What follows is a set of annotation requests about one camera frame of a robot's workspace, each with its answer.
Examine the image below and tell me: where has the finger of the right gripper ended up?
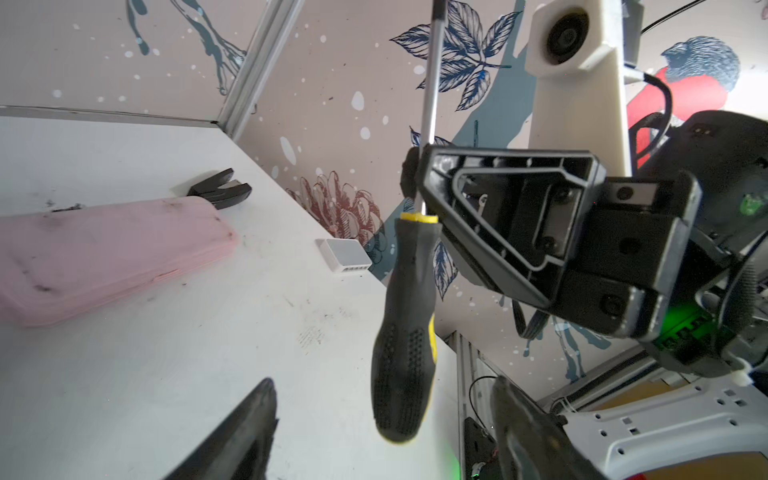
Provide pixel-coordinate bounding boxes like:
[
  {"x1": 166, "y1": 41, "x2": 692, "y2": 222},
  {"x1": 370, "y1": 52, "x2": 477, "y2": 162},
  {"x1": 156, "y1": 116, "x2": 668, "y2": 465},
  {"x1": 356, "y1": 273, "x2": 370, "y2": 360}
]
[{"x1": 401, "y1": 145, "x2": 606, "y2": 309}]

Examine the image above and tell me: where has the black yellow screwdriver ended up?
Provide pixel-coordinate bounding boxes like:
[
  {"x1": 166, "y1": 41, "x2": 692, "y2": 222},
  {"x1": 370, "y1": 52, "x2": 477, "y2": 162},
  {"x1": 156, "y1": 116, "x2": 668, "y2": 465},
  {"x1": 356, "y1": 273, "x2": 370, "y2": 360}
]
[{"x1": 370, "y1": 0, "x2": 450, "y2": 445}]

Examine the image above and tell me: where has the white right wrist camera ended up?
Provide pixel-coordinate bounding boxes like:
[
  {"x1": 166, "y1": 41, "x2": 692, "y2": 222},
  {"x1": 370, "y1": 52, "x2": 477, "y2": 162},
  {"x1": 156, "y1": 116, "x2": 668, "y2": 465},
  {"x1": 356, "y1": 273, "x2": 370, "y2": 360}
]
[{"x1": 525, "y1": 1, "x2": 631, "y2": 176}]

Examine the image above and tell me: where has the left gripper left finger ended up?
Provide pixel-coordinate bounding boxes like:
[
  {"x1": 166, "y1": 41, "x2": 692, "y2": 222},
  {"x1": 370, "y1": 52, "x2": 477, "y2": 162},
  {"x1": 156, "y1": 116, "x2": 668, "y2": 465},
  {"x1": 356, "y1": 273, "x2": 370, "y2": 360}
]
[{"x1": 167, "y1": 378, "x2": 278, "y2": 480}]

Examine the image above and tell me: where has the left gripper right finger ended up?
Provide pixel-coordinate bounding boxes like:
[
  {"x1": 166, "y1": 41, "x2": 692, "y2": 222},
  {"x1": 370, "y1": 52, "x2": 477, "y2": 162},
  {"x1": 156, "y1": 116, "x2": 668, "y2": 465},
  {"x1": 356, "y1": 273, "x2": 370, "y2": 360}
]
[{"x1": 490, "y1": 376, "x2": 605, "y2": 479}]

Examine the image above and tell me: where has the black clip tool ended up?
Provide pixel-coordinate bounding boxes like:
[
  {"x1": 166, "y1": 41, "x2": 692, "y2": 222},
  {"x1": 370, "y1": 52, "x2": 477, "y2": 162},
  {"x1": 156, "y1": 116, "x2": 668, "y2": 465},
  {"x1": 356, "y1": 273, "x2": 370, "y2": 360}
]
[{"x1": 187, "y1": 168, "x2": 252, "y2": 210}]

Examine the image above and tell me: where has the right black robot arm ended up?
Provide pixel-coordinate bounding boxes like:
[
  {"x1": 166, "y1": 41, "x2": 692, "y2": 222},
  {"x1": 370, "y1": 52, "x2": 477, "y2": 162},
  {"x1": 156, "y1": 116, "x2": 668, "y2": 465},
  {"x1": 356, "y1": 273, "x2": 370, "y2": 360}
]
[{"x1": 401, "y1": 111, "x2": 767, "y2": 378}]

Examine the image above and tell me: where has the small white grey box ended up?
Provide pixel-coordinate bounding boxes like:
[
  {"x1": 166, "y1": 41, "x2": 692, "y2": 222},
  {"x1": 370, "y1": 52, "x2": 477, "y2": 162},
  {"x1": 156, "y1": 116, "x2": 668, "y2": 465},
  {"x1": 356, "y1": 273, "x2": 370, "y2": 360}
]
[{"x1": 315, "y1": 238, "x2": 372, "y2": 274}]

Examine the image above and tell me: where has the pink plastic case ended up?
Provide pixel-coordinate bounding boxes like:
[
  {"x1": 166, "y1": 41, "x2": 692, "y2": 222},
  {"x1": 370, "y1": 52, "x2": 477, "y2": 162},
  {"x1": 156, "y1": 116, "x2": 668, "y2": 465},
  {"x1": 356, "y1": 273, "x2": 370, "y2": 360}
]
[{"x1": 1, "y1": 197, "x2": 238, "y2": 327}]

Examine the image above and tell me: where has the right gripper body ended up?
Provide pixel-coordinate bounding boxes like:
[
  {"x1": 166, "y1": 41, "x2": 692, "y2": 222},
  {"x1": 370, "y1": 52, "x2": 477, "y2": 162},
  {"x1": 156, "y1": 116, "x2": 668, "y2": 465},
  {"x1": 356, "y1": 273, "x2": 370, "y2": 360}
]
[{"x1": 547, "y1": 173, "x2": 702, "y2": 341}]

